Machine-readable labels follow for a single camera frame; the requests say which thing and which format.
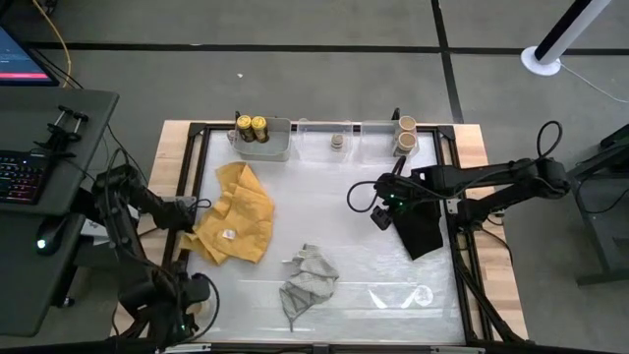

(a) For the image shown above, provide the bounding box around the silver metal bracket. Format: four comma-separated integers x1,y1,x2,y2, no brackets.
430,346,486,354
164,343,212,354

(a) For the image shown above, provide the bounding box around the white pole with round base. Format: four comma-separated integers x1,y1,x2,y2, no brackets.
520,0,613,78

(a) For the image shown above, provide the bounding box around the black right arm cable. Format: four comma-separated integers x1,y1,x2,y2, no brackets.
345,179,382,214

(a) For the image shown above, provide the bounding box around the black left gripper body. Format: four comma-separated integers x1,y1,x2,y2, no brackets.
182,272,212,305

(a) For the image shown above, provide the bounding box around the black cloth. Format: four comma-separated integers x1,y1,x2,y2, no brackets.
392,199,445,262

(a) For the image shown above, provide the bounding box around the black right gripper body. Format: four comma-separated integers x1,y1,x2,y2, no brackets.
375,172,419,212

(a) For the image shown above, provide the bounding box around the black computer mouse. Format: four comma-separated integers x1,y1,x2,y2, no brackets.
34,214,68,258

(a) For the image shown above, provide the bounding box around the white paper box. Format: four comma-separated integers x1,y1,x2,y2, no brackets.
81,215,112,246

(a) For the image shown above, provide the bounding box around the black clamp stand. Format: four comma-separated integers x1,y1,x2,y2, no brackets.
33,104,89,159

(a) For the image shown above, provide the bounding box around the grey opaque plastic bin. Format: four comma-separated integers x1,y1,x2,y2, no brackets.
233,116,295,164

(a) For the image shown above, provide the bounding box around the yellow cloth with white label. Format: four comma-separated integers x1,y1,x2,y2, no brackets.
179,160,275,266

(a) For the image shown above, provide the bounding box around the clear plastic bin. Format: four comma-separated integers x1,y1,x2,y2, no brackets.
354,122,419,171
294,120,356,166

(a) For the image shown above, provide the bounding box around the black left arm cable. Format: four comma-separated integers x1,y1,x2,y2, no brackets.
196,272,221,340

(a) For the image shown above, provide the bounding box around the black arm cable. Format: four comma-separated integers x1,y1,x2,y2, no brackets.
196,272,221,340
345,179,382,214

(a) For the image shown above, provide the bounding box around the computer monitor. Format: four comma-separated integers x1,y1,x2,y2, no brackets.
0,24,59,88

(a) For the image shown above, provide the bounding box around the black floor cable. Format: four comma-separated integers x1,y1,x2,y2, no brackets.
105,125,151,186

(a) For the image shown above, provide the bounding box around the black aluminium table frame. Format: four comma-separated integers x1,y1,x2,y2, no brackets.
115,110,530,354

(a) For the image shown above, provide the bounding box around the spice jar with yellow lid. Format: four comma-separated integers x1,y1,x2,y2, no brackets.
235,114,257,145
251,115,270,145

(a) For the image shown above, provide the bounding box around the black backlit keyboard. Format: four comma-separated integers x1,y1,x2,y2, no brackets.
0,149,53,206

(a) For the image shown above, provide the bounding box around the white floor cable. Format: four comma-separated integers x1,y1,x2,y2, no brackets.
559,63,629,104

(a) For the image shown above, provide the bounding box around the grey crumpled cloth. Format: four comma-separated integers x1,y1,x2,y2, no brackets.
278,243,340,333

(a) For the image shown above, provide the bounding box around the yellow floor cable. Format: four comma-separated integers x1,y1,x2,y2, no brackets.
31,0,73,89

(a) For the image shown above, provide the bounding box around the dark grey side desk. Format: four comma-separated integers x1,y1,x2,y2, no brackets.
543,122,629,286

